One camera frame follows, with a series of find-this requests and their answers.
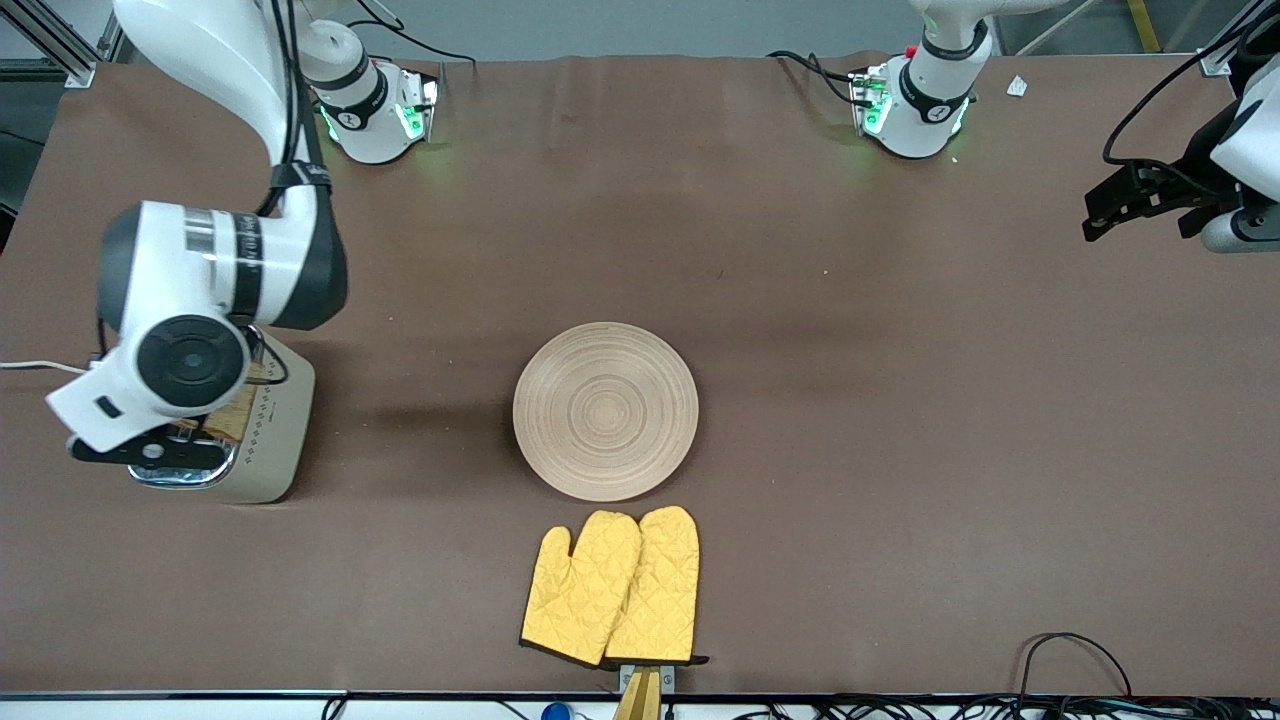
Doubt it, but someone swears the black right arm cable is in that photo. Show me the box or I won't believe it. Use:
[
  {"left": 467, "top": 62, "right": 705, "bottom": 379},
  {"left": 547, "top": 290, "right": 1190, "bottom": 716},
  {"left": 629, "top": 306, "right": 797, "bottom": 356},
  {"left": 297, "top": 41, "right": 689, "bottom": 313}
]
[{"left": 95, "top": 0, "right": 332, "bottom": 387}]

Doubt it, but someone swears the black base cable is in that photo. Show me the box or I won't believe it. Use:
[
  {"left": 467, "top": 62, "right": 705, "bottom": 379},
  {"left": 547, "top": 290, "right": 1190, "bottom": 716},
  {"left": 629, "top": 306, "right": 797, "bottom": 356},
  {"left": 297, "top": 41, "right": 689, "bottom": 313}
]
[
  {"left": 350, "top": 0, "right": 478, "bottom": 69},
  {"left": 767, "top": 49, "right": 863, "bottom": 107}
]

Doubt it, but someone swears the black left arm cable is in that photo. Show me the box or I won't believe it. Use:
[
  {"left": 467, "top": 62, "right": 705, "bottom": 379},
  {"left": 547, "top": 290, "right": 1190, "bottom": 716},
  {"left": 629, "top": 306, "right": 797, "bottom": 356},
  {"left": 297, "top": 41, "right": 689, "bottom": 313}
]
[{"left": 1102, "top": 14, "right": 1280, "bottom": 193}]

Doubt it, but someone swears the black looped cable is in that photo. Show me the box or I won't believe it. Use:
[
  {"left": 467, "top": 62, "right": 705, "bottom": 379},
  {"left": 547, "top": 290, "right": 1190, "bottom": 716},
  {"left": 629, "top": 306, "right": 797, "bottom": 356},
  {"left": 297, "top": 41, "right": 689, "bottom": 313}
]
[{"left": 1018, "top": 632, "right": 1134, "bottom": 701}]

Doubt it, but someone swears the wooden stick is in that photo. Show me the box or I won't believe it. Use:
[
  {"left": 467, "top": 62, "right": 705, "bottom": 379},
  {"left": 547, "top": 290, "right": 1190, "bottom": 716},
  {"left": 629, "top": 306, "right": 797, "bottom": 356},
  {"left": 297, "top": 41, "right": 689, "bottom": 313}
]
[{"left": 613, "top": 668, "right": 663, "bottom": 720}]

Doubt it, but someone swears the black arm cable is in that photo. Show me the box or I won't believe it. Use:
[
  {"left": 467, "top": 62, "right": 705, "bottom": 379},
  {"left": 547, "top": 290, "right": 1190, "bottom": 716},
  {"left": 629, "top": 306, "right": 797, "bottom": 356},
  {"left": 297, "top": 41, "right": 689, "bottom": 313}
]
[
  {"left": 1102, "top": 14, "right": 1280, "bottom": 193},
  {"left": 95, "top": 0, "right": 332, "bottom": 387}
]

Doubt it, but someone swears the brown bread slice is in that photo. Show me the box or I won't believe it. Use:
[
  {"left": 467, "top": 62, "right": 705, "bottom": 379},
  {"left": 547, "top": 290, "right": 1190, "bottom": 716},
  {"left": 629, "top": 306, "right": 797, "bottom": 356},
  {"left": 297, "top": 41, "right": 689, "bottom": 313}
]
[{"left": 198, "top": 355, "right": 287, "bottom": 443}]

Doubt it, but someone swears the black left base cable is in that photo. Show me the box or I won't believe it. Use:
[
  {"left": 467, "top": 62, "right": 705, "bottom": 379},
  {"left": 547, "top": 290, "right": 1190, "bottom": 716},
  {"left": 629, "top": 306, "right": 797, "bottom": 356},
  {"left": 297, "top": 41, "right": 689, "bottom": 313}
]
[{"left": 767, "top": 49, "right": 863, "bottom": 107}]

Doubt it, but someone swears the yellow quilted oven mitt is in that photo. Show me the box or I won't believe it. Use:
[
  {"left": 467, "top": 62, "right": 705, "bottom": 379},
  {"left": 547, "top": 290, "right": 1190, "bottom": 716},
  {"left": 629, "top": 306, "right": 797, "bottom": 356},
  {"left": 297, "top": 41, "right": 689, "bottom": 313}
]
[
  {"left": 520, "top": 510, "right": 643, "bottom": 669},
  {"left": 603, "top": 505, "right": 711, "bottom": 668}
]

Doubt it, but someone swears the aluminium frame profile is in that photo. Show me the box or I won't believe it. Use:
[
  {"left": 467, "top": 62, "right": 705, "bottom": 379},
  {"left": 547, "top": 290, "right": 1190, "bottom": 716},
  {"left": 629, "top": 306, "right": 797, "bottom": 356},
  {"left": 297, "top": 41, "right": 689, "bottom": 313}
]
[
  {"left": 0, "top": 0, "right": 126, "bottom": 89},
  {"left": 1195, "top": 0, "right": 1280, "bottom": 78}
]

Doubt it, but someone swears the small metal bracket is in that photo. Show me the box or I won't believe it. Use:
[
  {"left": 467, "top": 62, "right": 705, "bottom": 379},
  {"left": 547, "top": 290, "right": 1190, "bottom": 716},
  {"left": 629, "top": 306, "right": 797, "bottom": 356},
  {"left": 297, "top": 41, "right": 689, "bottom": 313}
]
[{"left": 619, "top": 663, "right": 677, "bottom": 696}]

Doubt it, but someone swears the black cable bundle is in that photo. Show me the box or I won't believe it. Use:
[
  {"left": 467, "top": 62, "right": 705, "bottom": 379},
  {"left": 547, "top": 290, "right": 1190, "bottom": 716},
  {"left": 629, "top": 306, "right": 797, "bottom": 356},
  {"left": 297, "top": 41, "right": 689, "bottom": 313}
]
[{"left": 720, "top": 693, "right": 1280, "bottom": 720}]

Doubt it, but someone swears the round wooden plate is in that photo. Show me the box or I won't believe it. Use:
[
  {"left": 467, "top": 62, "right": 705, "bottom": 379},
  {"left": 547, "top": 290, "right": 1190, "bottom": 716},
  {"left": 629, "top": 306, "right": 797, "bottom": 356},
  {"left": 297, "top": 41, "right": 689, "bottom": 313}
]
[{"left": 513, "top": 322, "right": 699, "bottom": 503}]

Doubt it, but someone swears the cream and chrome toaster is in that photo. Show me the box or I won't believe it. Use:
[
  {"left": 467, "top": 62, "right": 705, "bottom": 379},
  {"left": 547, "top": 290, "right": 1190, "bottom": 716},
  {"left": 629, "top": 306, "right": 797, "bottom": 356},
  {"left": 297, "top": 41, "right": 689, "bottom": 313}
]
[{"left": 127, "top": 335, "right": 317, "bottom": 505}]

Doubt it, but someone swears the black right base cable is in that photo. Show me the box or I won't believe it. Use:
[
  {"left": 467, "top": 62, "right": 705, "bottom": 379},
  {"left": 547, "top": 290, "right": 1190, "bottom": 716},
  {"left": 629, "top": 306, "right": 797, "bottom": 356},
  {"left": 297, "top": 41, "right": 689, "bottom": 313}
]
[{"left": 350, "top": 0, "right": 478, "bottom": 69}]

